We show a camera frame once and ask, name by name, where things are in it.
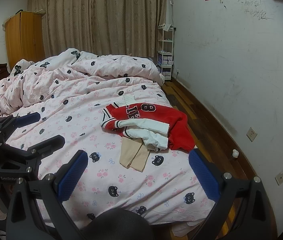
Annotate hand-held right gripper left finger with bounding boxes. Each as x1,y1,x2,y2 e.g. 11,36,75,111
5,150,89,240

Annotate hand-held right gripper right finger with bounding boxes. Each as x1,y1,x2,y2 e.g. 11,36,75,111
188,149,279,240

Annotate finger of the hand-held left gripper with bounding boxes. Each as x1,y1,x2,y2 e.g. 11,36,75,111
0,112,41,145
4,134,66,167

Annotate red and white jersey shirt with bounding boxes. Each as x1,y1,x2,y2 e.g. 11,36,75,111
101,102,196,153

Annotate beige pants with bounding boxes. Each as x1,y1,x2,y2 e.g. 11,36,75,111
119,136,150,172

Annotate pink cat print bed sheet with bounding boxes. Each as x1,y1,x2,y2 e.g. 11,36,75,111
0,76,218,232

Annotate pink cat print quilt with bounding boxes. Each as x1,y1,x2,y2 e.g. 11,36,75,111
0,48,165,114

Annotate wooden wardrobe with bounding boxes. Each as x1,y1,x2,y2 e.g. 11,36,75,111
5,10,46,70

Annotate beige patterned curtain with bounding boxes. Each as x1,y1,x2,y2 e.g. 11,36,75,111
27,0,168,58

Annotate stack of small white boxes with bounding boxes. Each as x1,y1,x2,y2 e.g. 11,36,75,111
158,55,174,79

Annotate white shelf rack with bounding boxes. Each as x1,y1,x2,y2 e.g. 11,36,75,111
157,24,175,80

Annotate cream wall socket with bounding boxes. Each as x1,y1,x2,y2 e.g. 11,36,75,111
246,127,258,142

